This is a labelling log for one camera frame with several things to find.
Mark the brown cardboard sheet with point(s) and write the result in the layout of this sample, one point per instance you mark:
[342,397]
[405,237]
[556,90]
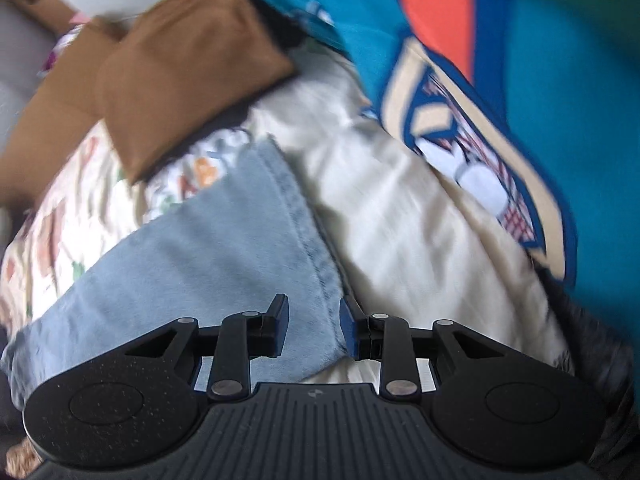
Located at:
[45,125]

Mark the blue denim pants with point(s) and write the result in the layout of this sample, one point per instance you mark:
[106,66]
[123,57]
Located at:
[200,270]

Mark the teal printed garment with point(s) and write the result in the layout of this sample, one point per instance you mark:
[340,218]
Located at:
[550,85]

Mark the purple plastic item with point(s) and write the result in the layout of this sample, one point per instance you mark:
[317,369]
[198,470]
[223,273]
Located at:
[55,55]

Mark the cream printed bedsheet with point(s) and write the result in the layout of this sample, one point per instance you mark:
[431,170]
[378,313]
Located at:
[425,235]

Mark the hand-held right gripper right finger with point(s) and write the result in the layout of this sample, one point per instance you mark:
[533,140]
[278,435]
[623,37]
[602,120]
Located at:
[347,330]

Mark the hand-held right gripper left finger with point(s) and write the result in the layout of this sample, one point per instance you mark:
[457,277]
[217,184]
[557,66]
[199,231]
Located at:
[277,327]

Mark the brown garment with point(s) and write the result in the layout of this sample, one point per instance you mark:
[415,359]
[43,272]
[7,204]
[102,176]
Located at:
[190,70]

